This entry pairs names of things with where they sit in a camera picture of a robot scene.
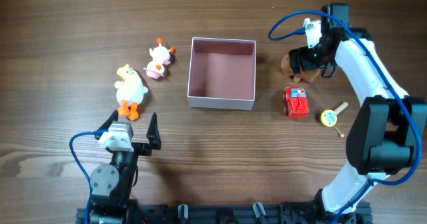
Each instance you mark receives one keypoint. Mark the brown plush capybara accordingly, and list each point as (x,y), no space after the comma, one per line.
(307,76)

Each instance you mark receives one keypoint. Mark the white box pink interior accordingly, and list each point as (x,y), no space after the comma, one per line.
(222,73)

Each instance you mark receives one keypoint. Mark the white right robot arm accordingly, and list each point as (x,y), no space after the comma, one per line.
(384,145)

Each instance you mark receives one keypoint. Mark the red toy fire truck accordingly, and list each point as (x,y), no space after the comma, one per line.
(295,102)

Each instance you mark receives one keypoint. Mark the yellow toy rattle drum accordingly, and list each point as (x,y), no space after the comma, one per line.
(329,117)

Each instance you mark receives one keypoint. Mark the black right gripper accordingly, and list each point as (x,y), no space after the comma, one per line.
(297,60)

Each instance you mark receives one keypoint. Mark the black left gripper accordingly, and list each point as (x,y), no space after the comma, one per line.
(143,148)

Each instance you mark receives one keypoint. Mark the pink hat duck toy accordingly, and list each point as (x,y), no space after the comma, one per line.
(160,57)

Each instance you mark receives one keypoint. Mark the white plush duck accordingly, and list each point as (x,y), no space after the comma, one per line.
(130,92)

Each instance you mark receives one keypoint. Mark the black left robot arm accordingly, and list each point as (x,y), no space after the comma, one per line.
(111,183)

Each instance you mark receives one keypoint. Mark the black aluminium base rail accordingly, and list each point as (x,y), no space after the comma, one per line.
(283,213)

